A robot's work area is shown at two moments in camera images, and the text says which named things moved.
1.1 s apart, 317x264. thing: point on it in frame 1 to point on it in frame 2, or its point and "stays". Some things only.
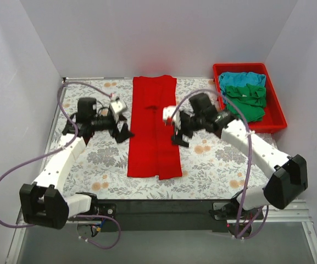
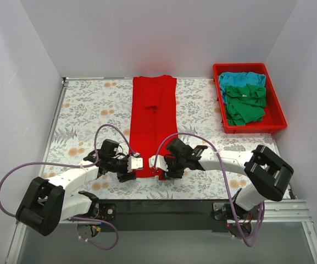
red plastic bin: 273,119 stays
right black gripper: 182,124 to 167,174
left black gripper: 116,122 to 126,175
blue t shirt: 231,78 stays
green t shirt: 250,100 stays
